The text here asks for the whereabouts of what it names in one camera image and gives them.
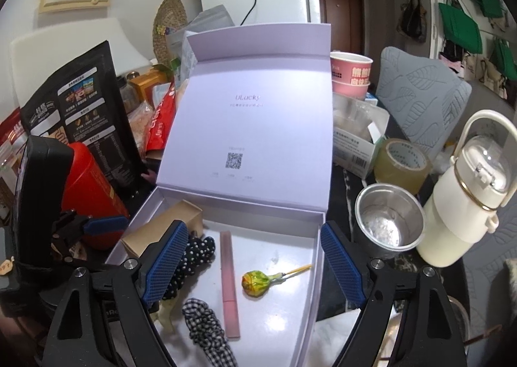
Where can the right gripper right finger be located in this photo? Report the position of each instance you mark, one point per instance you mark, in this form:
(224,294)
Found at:
(428,333)

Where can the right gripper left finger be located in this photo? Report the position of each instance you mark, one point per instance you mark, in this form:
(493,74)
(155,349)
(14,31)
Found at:
(80,334)

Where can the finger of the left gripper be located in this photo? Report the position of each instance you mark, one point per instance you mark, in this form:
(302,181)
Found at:
(99,226)

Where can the gold cardboard box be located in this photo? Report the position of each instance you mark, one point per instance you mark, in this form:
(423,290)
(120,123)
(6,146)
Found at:
(136,242)

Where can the cream hair claw clip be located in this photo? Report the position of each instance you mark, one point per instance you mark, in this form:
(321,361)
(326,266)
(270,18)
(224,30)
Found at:
(163,315)

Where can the black polka dot scrunchie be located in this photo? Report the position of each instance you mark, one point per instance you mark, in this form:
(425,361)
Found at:
(199,252)

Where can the black white gingham scrunchie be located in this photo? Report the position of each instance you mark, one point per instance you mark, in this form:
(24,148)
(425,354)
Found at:
(206,331)

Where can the yellow lollipop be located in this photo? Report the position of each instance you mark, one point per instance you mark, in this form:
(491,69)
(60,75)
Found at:
(256,283)

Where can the pink lip gloss tube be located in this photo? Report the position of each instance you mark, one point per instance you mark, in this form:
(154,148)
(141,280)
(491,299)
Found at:
(229,292)

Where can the red cylindrical canister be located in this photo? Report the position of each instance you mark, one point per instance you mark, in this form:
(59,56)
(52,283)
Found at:
(88,193)

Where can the steel cup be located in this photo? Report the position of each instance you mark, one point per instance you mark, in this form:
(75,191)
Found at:
(389,221)

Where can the red snack bag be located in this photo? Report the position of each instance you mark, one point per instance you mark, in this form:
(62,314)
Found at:
(161,123)

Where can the black coffee bag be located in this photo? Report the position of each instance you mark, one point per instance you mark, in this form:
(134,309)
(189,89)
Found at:
(81,103)

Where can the cream water bottle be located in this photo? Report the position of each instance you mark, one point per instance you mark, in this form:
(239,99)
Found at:
(480,180)

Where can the tape roll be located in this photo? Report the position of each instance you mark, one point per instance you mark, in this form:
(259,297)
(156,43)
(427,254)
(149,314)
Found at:
(402,164)

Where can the lilac gift box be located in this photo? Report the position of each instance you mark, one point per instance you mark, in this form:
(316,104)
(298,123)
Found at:
(251,145)

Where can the white foam board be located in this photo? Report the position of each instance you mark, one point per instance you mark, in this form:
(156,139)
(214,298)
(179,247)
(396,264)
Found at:
(37,55)

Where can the white medicine box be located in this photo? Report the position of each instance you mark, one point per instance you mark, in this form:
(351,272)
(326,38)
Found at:
(358,131)

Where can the grey chair back far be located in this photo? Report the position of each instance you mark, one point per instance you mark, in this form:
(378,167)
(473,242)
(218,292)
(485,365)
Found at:
(424,96)

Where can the pink paper cup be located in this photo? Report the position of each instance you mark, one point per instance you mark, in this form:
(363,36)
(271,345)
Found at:
(350,68)

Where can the white mini fridge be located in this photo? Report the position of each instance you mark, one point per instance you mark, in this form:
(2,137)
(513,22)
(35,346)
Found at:
(251,12)

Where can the green tote bag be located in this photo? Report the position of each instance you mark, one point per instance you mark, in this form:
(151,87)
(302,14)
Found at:
(459,27)

